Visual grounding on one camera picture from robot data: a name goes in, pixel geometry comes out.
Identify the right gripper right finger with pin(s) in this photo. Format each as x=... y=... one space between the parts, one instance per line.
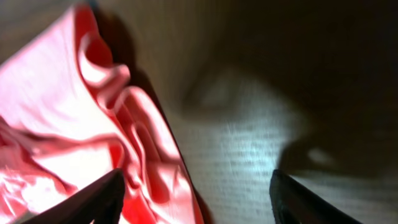
x=294 y=203

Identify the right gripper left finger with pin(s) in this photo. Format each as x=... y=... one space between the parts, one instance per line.
x=101 y=202

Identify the pink printed shirt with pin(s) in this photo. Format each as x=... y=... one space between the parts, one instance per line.
x=69 y=116

